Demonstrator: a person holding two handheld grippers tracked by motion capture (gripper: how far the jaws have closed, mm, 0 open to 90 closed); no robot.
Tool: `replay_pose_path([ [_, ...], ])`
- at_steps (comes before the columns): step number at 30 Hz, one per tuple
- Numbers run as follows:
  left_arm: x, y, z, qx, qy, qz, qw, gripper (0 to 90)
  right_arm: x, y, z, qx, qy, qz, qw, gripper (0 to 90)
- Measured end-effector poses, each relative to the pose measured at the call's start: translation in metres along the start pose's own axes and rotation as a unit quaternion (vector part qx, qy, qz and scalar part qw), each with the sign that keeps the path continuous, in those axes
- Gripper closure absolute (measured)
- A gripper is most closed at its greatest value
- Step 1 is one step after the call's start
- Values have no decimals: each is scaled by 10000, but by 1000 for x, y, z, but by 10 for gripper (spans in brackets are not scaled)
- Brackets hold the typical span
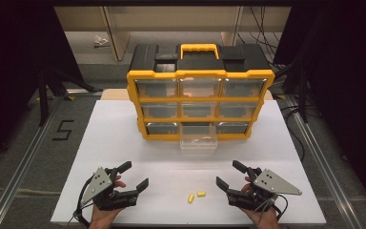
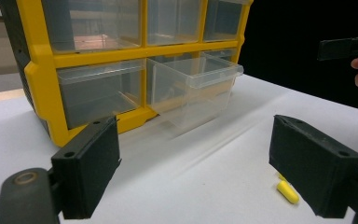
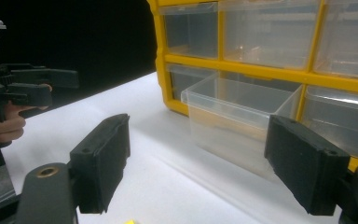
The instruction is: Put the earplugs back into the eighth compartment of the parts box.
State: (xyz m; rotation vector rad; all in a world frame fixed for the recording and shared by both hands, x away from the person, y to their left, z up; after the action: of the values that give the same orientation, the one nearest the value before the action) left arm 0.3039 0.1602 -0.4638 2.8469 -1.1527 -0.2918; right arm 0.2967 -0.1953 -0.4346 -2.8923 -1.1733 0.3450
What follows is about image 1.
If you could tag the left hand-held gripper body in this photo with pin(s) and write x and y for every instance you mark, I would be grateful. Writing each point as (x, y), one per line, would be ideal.
(101, 186)

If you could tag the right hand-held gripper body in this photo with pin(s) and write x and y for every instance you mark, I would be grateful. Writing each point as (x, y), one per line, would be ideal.
(267, 186)

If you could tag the clear plastic drawer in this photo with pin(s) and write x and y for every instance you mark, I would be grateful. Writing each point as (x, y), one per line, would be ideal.
(198, 144)

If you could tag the metal floor rail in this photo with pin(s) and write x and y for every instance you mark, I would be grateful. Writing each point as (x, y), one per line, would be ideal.
(17, 179)
(325, 173)

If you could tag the person's left hand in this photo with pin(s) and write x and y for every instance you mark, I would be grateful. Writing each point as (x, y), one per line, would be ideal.
(103, 218)

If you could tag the person's right hand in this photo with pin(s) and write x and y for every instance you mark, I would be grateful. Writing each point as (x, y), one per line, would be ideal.
(263, 219)

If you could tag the dark curtain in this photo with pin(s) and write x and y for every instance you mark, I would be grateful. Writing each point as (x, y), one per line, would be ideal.
(9, 63)
(352, 79)

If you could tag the yellow black drawer organizer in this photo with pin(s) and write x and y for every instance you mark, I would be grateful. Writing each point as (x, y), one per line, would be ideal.
(200, 79)

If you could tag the black metal stand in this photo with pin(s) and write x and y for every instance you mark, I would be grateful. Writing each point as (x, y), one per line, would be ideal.
(43, 101)
(303, 95)

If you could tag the crumpled white paper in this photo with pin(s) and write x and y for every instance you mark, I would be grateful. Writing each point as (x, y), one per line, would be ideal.
(101, 41)

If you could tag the beige wooden furniture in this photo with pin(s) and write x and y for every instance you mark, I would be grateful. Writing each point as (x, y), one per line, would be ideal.
(117, 35)

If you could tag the yellow earplug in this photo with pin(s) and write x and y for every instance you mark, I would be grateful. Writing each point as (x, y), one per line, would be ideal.
(201, 193)
(191, 198)

